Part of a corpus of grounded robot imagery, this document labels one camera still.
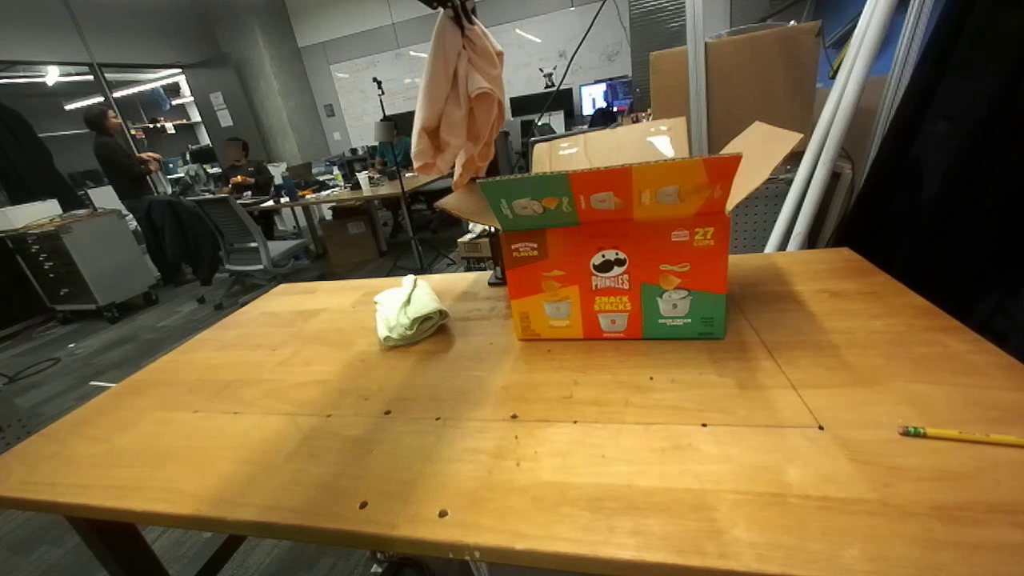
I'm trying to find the yellow pencil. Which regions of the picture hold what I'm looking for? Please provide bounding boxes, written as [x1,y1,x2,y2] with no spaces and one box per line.
[898,426,1024,448]

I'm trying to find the standing person in black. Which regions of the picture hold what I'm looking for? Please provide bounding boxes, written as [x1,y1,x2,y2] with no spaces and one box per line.
[84,108,219,285]

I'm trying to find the pink cloth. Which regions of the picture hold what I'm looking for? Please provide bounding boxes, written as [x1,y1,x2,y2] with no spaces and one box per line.
[410,0,507,189]

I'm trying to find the white leaning poles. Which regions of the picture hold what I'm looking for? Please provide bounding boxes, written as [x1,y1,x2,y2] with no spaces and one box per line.
[766,0,940,252]

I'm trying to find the seated person in teal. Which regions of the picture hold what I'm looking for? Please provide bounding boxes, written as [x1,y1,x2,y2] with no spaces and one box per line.
[376,115,412,176]

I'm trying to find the computer monitor lit screen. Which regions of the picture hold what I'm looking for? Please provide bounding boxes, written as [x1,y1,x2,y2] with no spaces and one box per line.
[579,78,634,115]

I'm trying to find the background office desk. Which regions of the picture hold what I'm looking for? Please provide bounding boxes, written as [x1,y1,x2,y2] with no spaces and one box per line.
[244,169,450,259]

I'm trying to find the seated person in black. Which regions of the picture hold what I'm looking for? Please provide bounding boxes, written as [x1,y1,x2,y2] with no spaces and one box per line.
[222,137,275,195]

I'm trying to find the large brown cardboard sheet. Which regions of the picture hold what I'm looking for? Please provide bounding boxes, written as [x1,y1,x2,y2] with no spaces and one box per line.
[647,20,827,154]

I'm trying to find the grey rolling cabinet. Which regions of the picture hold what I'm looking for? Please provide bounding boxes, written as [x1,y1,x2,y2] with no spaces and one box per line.
[3,212,160,321]

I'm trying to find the light green towel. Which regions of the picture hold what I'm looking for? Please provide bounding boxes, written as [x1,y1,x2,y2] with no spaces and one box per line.
[376,275,449,350]

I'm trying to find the grey office chair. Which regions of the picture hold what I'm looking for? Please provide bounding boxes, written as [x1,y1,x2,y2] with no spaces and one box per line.
[194,195,311,311]

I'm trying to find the colourful Pringles cardboard box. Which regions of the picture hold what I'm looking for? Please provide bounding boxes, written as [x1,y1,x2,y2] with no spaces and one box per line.
[442,117,804,344]

